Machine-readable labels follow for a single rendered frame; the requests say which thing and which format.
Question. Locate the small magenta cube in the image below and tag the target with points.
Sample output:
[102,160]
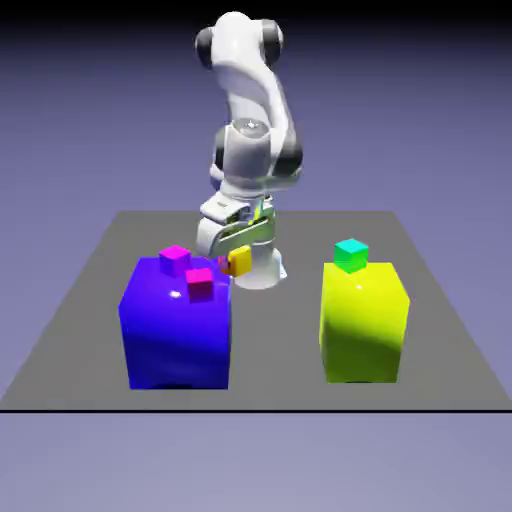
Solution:
[174,260]

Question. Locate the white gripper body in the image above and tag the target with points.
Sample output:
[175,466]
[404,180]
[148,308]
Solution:
[208,236]

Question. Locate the small teal cube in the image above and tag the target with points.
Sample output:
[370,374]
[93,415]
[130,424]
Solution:
[350,256]

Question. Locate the large yellow box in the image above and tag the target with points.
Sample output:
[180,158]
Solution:
[362,324]

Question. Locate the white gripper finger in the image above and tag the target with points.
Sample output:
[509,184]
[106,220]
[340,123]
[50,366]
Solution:
[223,264]

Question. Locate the large blue box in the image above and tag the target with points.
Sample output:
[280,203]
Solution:
[176,336]

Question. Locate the small pink cube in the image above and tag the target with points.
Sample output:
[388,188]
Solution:
[199,284]

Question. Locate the small yellow cube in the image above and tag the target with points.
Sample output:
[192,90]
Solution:
[241,260]

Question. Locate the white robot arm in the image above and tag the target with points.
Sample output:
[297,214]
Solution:
[248,84]

